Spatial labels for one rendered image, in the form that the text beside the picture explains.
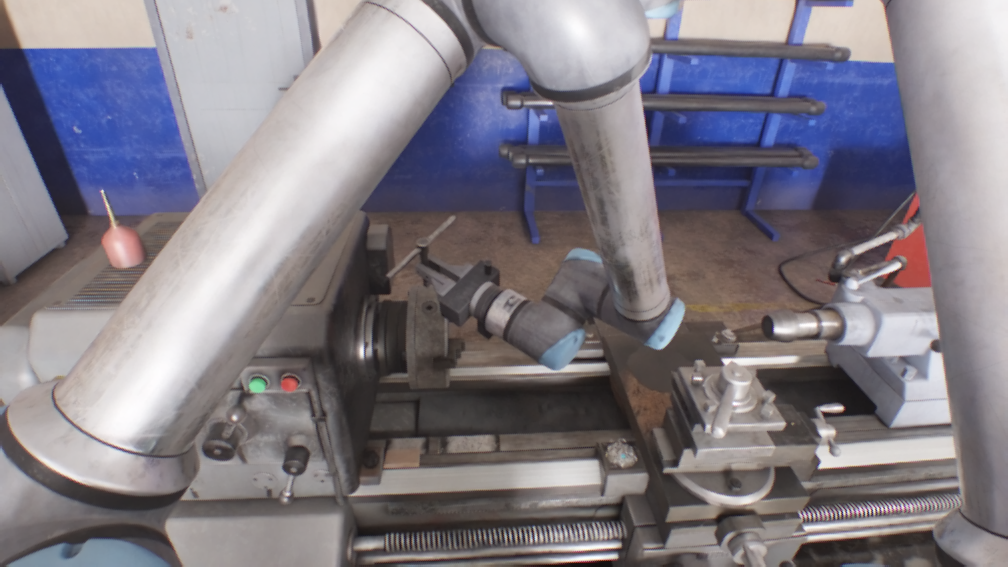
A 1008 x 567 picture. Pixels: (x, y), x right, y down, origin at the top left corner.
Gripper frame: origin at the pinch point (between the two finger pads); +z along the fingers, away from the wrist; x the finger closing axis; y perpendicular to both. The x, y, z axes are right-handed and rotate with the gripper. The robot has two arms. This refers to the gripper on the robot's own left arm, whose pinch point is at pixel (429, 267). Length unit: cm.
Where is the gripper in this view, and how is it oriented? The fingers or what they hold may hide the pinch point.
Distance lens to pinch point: 102.7
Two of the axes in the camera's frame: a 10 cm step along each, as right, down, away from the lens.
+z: -8.1, -4.4, 3.9
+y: 0.1, -6.7, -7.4
